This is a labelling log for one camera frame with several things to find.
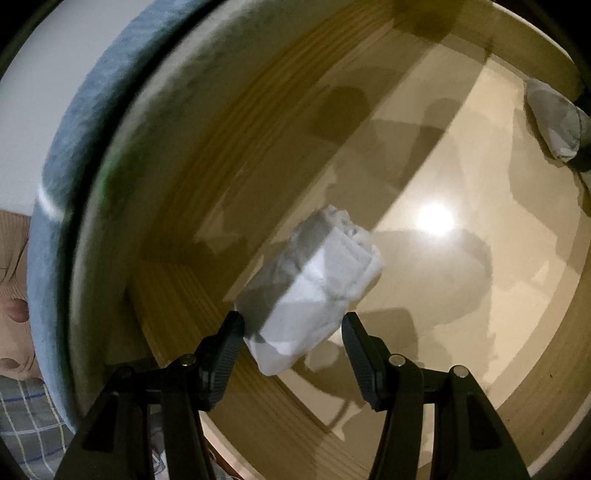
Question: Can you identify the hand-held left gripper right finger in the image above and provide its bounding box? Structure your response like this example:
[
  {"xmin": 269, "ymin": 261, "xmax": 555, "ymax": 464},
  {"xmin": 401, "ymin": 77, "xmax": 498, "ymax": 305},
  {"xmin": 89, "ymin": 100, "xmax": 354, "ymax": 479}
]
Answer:
[{"xmin": 341, "ymin": 311, "xmax": 532, "ymax": 480}]

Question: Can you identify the white and grey rolled sock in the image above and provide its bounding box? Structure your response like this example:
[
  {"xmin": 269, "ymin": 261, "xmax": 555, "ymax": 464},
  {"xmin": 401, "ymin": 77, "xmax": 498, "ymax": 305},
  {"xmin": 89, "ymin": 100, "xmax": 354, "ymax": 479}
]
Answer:
[{"xmin": 525, "ymin": 78, "xmax": 586, "ymax": 162}]

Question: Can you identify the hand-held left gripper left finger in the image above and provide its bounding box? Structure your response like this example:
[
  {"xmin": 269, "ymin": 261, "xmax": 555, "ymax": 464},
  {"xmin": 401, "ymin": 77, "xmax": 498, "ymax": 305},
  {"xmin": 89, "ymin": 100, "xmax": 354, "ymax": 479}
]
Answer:
[{"xmin": 53, "ymin": 310, "xmax": 246, "ymax": 480}]

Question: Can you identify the beige leaf-print curtain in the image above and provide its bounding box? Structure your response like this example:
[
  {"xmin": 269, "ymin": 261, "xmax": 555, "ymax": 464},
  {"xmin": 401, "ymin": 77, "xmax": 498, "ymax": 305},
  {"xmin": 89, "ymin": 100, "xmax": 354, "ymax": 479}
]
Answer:
[{"xmin": 0, "ymin": 208, "xmax": 44, "ymax": 381}]

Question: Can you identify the white knit underwear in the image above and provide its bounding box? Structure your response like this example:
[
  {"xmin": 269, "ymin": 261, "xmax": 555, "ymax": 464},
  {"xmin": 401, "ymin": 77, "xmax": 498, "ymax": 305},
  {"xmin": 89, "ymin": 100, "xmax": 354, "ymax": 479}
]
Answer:
[{"xmin": 235, "ymin": 205, "xmax": 384, "ymax": 377}]

